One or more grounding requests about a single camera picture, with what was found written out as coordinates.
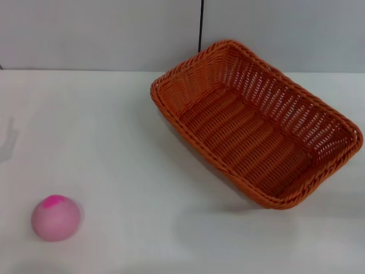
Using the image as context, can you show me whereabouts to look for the orange woven wicker basket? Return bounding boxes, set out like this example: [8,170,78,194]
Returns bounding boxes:
[150,39,364,211]

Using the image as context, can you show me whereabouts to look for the pink ball with magenta patch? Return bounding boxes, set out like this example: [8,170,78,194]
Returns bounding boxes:
[30,194,84,243]

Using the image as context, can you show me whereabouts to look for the black vertical wall strip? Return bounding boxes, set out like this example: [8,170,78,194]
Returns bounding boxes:
[197,0,206,53]

